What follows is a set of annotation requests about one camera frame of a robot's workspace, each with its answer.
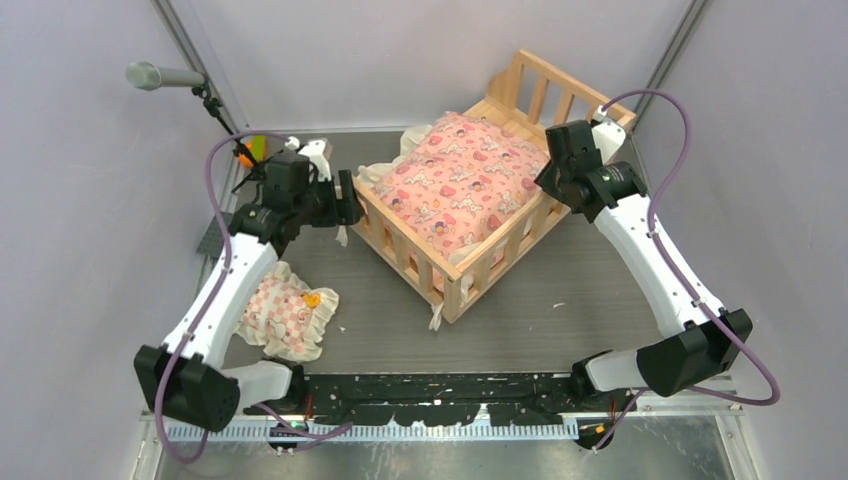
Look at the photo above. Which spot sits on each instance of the orange green toy ball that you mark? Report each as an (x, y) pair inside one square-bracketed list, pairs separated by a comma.
[(257, 146)]

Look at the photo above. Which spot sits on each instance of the silver microphone on tripod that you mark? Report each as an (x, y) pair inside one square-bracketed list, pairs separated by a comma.
[(146, 76)]

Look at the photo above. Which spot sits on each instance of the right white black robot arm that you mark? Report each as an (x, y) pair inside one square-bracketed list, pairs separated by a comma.
[(694, 324)]

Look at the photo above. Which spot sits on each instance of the wooden slatted pet bed frame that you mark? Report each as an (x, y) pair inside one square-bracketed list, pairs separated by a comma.
[(515, 99)]

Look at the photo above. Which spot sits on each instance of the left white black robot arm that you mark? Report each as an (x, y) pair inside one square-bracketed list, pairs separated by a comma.
[(182, 378)]

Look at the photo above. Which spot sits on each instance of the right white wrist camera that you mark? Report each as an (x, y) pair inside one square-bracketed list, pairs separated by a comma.
[(607, 134)]

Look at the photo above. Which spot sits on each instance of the grey building plate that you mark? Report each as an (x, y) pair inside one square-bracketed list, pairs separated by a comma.
[(212, 244)]

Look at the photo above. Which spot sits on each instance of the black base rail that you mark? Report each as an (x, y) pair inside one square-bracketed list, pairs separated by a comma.
[(436, 400)]

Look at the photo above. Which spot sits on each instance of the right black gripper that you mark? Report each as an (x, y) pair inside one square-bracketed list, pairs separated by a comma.
[(544, 178)]

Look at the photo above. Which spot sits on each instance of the small checkered ruffled pillow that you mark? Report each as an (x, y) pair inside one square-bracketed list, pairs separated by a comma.
[(286, 317)]

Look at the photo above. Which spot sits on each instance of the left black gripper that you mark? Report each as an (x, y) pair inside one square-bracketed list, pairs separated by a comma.
[(345, 211)]

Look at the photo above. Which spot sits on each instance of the pink printed cushion with ties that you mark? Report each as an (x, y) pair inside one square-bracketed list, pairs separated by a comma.
[(455, 210)]

